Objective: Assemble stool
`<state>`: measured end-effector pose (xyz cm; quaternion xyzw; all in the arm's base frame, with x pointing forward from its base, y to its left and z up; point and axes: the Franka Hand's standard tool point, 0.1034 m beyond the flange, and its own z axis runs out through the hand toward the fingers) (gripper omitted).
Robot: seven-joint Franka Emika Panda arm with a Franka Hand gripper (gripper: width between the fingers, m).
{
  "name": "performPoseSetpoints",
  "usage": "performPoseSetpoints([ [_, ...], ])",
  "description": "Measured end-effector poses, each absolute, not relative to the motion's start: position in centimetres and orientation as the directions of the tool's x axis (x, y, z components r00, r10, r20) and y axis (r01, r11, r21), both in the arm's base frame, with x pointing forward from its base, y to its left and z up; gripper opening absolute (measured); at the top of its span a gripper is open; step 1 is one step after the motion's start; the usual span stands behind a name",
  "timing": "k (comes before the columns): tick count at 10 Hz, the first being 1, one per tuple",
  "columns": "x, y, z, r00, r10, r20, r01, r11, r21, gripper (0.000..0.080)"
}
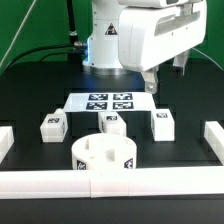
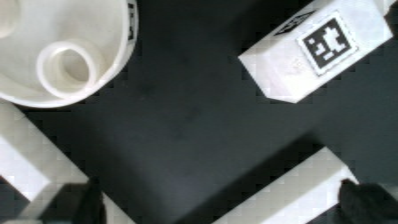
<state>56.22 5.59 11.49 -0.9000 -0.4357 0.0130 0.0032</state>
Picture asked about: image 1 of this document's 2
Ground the black cable bundle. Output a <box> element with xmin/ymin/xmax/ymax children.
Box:
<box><xmin>0</xmin><ymin>0</ymin><xmax>88</xmax><ymax>73</ymax></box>

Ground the white left barrier block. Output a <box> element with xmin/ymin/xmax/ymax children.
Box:
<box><xmin>0</xmin><ymin>126</ymin><xmax>14</xmax><ymax>163</ymax></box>

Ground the white marker sheet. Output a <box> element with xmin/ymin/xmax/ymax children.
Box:
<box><xmin>64</xmin><ymin>92</ymin><xmax>155</xmax><ymax>112</ymax></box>

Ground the white thin cable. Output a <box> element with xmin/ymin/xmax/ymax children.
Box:
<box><xmin>0</xmin><ymin>0</ymin><xmax>38</xmax><ymax>69</ymax></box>

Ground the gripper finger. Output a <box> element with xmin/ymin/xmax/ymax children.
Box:
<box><xmin>173</xmin><ymin>50</ymin><xmax>189</xmax><ymax>78</ymax></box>
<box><xmin>142</xmin><ymin>67</ymin><xmax>158</xmax><ymax>93</ymax></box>

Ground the white right barrier block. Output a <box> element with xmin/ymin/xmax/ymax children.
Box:
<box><xmin>204</xmin><ymin>121</ymin><xmax>224</xmax><ymax>166</ymax></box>

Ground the white barrier block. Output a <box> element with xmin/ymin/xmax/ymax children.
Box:
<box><xmin>204</xmin><ymin>121</ymin><xmax>224</xmax><ymax>166</ymax></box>
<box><xmin>0</xmin><ymin>126</ymin><xmax>14</xmax><ymax>163</ymax></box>

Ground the white round stool seat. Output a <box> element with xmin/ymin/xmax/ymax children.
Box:
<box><xmin>71</xmin><ymin>133</ymin><xmax>137</xmax><ymax>170</ymax></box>

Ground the white front barrier bar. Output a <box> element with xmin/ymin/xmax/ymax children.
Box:
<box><xmin>0</xmin><ymin>166</ymin><xmax>224</xmax><ymax>199</ymax></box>

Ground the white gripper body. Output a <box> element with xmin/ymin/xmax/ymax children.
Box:
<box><xmin>118</xmin><ymin>3</ymin><xmax>207</xmax><ymax>72</ymax></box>

